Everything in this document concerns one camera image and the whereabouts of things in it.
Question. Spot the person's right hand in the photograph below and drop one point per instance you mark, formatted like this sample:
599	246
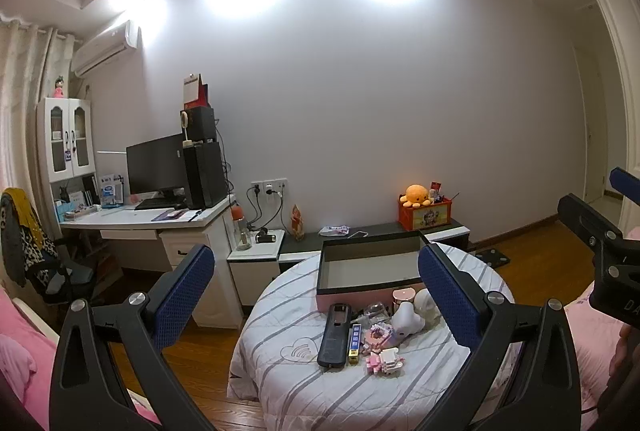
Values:
625	351

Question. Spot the pink printed blanket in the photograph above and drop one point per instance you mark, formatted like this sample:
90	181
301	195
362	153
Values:
595	341

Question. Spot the bottle with orange cap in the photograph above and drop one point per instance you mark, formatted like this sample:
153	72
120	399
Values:
242	226

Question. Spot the leopard print cloth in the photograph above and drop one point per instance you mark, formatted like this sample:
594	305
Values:
25	241

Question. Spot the white door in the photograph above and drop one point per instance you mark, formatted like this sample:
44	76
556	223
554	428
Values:
587	131

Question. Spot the white desk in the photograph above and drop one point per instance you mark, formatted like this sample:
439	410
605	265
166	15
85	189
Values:
210	271

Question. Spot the black speaker box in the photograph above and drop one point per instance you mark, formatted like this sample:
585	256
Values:
202	123

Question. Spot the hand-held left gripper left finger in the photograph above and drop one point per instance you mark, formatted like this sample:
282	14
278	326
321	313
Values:
180	291

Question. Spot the beige curtain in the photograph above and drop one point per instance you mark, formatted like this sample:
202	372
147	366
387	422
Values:
20	111

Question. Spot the black computer tower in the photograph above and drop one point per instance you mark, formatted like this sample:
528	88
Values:
205	176

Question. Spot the black long plastic shell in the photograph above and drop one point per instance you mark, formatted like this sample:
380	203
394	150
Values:
335	341

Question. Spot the white air conditioner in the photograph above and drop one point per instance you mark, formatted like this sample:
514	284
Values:
105	48

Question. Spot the black bathroom scale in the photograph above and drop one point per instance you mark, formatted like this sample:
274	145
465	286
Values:
492	258

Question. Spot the striped white quilt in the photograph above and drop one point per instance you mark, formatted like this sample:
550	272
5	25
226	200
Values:
300	391

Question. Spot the white and pink block toy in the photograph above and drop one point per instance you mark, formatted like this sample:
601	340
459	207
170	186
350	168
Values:
387	361

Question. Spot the yellow bar with blue squares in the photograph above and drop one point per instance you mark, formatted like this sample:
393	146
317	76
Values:
354	343

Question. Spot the small doll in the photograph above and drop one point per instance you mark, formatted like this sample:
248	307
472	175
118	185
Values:
60	88

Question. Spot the black office chair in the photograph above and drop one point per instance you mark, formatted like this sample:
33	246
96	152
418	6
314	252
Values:
70	278

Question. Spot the red figurine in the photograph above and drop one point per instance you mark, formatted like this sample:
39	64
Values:
298	223

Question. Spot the tissue packet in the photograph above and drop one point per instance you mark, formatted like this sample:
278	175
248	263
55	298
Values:
334	231

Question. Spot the black low cabinet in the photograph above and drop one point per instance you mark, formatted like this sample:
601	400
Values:
300	246

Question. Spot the white nightstand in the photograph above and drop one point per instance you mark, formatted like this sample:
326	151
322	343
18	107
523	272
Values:
255	271

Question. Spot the white heart-shaped figure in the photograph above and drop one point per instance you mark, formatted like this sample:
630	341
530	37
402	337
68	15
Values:
406	321

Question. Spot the white glass-door cabinet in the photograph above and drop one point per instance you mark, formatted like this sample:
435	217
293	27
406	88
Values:
67	141

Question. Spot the red desk calendar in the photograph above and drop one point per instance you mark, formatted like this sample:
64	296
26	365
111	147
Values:
192	93

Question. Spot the clear plastic case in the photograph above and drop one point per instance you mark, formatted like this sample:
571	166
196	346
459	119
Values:
376	313

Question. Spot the pink box with black rim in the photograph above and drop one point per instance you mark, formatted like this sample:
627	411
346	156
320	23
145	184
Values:
350	298

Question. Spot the black keyboard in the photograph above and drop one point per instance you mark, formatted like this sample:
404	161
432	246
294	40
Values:
155	203

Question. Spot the black computer monitor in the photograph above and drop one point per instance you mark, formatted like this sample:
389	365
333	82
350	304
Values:
155	161

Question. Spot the red storage box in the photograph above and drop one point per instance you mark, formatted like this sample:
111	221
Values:
425	217

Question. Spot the orange octopus plush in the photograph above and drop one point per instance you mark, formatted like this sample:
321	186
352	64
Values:
417	196

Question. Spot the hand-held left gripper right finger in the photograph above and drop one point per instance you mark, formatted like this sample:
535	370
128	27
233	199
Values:
450	291

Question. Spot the black webcam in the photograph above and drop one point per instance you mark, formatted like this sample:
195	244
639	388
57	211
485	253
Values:
265	237

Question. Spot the phone case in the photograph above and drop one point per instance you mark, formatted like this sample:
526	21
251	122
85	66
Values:
359	235

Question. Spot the white wall outlet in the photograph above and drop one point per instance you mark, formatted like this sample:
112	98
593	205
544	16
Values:
270	187

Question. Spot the pink bed sheet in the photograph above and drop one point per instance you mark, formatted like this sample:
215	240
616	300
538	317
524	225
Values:
20	351

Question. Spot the blue and white box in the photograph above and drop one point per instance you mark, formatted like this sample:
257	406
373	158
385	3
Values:
111	191

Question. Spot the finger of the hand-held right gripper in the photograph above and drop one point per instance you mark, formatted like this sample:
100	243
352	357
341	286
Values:
582	218
626	181

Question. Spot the white round figure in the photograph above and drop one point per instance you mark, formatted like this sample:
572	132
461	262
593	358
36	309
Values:
426	306

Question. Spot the small beige desk fan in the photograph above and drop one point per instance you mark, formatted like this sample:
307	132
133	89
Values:
186	121

